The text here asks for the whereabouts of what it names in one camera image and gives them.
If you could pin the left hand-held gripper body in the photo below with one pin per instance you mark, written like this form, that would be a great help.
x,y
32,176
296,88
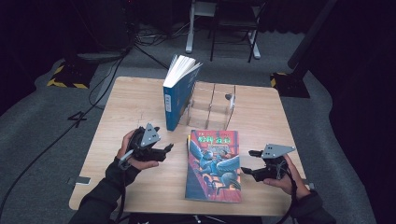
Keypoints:
x,y
149,137

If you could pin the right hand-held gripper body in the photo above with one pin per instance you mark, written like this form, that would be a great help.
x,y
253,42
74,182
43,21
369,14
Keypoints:
x,y
275,151

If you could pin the yellow book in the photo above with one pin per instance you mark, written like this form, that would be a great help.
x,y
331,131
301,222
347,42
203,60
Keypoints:
x,y
188,140

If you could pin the blue book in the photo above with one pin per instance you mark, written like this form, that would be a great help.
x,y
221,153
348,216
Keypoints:
x,y
177,99

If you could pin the red illustrated book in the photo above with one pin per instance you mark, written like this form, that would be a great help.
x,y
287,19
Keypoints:
x,y
213,168

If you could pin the clear acrylic book rack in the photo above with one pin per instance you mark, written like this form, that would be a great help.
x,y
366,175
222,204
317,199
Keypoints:
x,y
214,107

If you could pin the person's left hand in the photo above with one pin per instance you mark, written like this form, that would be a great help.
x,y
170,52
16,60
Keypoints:
x,y
137,165

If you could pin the person's right hand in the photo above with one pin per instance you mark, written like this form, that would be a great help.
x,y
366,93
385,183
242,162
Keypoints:
x,y
300,186

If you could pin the grey tape strip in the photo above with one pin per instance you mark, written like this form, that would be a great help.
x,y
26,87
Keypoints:
x,y
81,180
310,185

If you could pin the black base with striped tape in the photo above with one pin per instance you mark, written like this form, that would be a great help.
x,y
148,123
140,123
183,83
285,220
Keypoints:
x,y
291,85
73,74

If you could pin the round grey stand base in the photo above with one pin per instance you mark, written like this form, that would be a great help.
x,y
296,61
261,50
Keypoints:
x,y
99,56

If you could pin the black slanted pole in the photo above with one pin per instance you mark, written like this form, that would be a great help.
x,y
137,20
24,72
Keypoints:
x,y
311,34

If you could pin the black folding chair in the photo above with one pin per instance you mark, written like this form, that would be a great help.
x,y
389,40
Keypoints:
x,y
233,23

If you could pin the white desk frame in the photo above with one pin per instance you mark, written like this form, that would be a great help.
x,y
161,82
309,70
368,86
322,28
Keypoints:
x,y
190,37

